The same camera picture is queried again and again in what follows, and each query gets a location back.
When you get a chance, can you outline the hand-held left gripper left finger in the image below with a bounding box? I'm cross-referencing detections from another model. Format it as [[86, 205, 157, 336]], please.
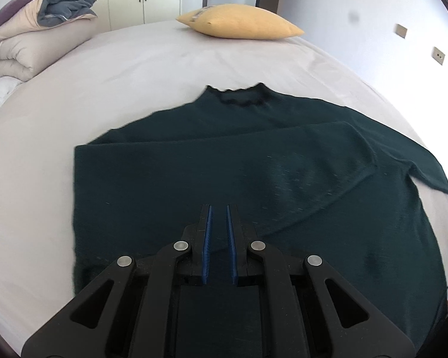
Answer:
[[21, 204, 213, 358]]

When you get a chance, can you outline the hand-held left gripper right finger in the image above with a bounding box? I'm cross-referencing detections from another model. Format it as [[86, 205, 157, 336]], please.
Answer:
[[226, 204, 417, 358]]

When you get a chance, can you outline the dark green sweater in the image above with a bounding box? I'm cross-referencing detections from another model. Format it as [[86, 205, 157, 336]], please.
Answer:
[[72, 82, 448, 358]]

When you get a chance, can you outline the white bed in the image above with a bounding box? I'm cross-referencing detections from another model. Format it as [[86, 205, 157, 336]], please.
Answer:
[[0, 18, 448, 358]]

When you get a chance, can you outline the yellow pillow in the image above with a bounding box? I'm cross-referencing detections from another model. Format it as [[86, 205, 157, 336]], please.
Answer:
[[175, 4, 305, 40]]

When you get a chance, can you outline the folded beige duvet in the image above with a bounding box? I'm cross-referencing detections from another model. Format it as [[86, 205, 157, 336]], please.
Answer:
[[0, 0, 98, 82]]

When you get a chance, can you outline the grey crumpled blanket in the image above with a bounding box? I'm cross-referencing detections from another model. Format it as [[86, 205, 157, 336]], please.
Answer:
[[36, 0, 98, 28]]

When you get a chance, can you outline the purple pillow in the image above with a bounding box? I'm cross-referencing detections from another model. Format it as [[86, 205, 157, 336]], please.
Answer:
[[0, 0, 62, 38]]

